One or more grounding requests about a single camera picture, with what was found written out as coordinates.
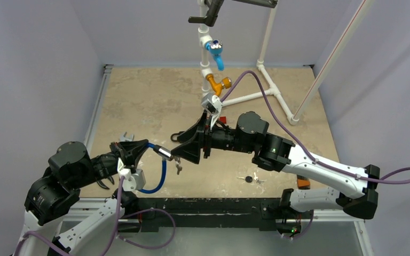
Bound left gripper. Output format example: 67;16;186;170
71;139;149;188

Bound small silver key set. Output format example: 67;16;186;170
174;157;183;175

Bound blue cable lock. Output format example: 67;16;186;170
138;142;174;194

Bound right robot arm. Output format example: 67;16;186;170
171;111;380;220

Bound key bunch with black fob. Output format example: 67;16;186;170
237;172;265;185

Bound black padlock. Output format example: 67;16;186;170
170;131;189;143

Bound black pliers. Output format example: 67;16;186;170
96;176;115;190

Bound orange faucet valve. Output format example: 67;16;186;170
205;74;232;97

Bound blue faucet valve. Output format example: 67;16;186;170
205;39;225;71

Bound orange tool at right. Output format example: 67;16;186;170
297;178;311;190

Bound white diagonal pole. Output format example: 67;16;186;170
289;1;374;125

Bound red handled adjustable wrench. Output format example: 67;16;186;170
119;132;135;142

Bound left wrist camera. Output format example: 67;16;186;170
117;158;146;192

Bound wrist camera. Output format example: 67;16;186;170
117;158;146;192
201;93;223;129

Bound red cable seal lock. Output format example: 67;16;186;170
219;116;227;124

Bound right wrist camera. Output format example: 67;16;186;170
201;93;223;129

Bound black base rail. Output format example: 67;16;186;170
122;196;312;234

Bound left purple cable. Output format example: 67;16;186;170
12;177;177;256

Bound purple cable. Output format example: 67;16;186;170
220;70;410;241
12;177;177;256

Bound white PVC pipe frame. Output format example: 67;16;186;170
196;0;300;126

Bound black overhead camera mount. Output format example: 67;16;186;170
187;0;279;27

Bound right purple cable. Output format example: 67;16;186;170
220;70;410;241

